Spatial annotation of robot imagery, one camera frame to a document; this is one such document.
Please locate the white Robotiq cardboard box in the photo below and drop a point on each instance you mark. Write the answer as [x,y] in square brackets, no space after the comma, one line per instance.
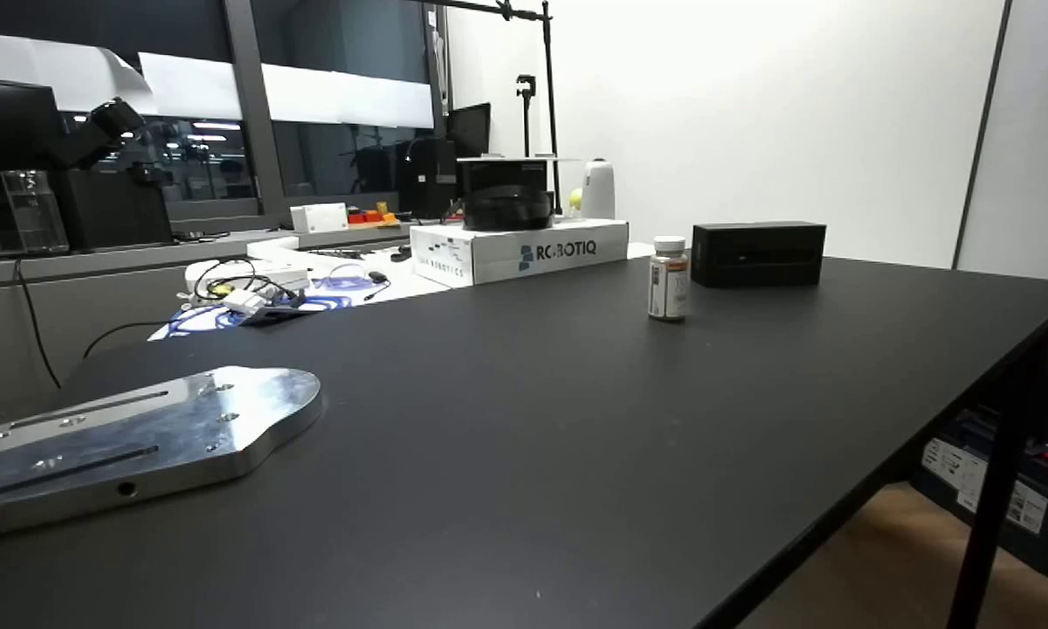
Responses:
[467,258]

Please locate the dark storage bin on box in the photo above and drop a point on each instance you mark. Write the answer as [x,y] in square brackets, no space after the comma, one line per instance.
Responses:
[506,195]

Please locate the white plastic bottle background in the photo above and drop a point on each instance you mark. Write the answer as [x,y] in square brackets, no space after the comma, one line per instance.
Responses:
[598,190]

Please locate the black rectangular box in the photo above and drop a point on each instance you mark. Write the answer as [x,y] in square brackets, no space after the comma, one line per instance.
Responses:
[756,252]

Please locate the small white box on desk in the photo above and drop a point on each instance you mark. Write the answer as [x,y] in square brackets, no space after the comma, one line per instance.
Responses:
[320,220]

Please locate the orange object on desk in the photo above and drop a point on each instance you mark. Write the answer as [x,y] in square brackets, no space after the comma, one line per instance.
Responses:
[372,216]

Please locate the black computer monitor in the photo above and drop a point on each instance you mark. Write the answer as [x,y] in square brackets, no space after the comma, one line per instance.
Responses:
[470,126]

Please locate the blue and white papers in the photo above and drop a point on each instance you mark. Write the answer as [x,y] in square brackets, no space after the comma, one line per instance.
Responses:
[253,303]

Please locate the black machine on counter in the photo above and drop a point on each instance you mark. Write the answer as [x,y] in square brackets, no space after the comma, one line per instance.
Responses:
[61,188]

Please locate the silver metal mounting plate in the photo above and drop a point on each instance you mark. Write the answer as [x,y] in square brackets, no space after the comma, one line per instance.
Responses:
[147,443]

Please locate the black table leg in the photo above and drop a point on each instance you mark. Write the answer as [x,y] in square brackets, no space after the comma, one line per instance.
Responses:
[1016,423]

